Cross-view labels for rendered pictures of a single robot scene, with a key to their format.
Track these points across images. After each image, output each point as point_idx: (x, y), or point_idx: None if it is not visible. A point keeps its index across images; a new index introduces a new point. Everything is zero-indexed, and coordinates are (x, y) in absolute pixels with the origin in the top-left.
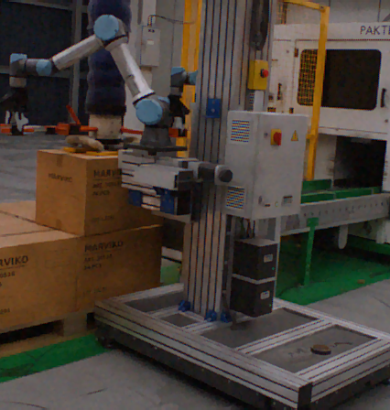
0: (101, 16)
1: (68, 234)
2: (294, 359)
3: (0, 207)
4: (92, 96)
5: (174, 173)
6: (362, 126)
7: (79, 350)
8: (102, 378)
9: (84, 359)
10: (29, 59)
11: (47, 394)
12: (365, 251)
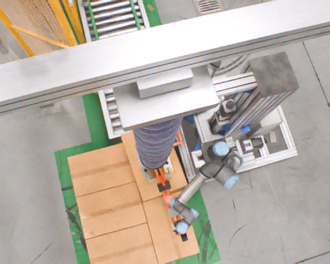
0: (232, 185)
1: (176, 193)
2: (276, 140)
3: (90, 207)
4: (159, 166)
5: (254, 163)
6: None
7: (193, 197)
8: (223, 198)
9: (202, 197)
10: None
11: (230, 223)
12: None
